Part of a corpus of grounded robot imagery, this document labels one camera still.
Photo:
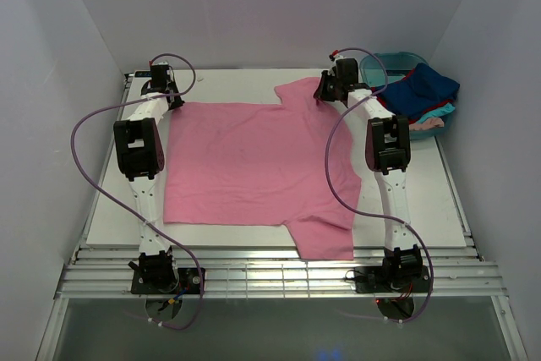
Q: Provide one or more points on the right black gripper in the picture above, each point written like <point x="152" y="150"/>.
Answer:
<point x="323" y="90"/>

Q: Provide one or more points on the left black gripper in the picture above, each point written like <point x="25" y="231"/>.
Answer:
<point x="173" y="101"/>

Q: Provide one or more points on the pink t shirt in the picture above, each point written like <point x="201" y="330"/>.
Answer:
<point x="247" y="164"/>

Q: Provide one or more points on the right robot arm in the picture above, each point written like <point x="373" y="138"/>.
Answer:
<point x="387" y="152"/>

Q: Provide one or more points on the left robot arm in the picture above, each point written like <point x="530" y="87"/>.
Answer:
<point x="141" y="159"/>

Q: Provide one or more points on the blue label sticker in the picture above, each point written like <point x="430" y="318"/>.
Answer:
<point x="142" y="74"/>

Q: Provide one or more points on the teal plastic laundry basket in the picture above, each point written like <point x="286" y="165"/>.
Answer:
<point x="412" y="87"/>

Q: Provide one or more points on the dark blue t shirt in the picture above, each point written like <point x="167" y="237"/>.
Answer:
<point x="422" y="90"/>

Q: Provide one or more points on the light pink garment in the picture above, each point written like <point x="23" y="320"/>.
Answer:
<point x="428" y="124"/>

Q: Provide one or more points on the turquoise garment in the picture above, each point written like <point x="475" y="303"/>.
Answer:
<point x="438" y="112"/>

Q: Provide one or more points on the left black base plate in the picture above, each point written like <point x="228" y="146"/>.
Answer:
<point x="187" y="280"/>

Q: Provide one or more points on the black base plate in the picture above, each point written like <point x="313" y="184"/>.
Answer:
<point x="187" y="280"/>
<point x="372" y="279"/>

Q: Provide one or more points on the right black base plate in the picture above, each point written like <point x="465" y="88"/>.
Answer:
<point x="372" y="279"/>

